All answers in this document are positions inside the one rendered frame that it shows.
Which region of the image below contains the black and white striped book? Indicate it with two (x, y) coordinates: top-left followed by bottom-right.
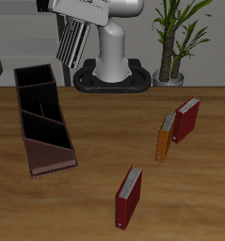
(56, 14), (92, 71)

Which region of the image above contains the green pot plant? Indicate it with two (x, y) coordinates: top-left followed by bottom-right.
(151, 0), (215, 88)

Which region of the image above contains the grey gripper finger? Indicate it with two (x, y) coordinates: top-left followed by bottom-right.
(66, 16), (76, 32)

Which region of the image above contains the large red book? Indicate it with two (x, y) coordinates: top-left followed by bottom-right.
(114, 165), (143, 231)

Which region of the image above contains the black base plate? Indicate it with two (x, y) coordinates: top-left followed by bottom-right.
(72, 57), (153, 94)

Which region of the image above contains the orange book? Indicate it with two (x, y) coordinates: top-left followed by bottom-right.
(154, 110), (177, 164)

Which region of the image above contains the dark brown desk caddy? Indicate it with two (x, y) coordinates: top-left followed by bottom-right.
(13, 63), (79, 179)

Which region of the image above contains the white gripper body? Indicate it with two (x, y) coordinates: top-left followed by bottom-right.
(48, 0), (111, 28)

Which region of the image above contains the small red book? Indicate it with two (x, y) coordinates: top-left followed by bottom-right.
(171, 96), (201, 145)

